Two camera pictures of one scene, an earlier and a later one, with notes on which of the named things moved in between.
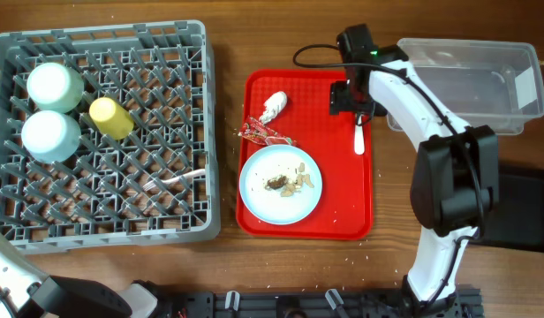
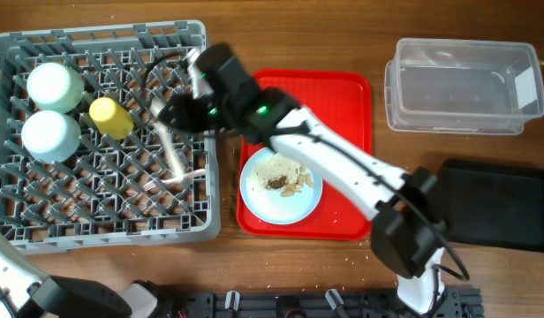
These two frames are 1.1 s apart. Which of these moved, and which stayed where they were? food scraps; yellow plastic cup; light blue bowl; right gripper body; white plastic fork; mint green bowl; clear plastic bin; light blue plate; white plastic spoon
Moved: right gripper body; white plastic spoon; food scraps
Stayed: yellow plastic cup; mint green bowl; light blue plate; light blue bowl; white plastic fork; clear plastic bin
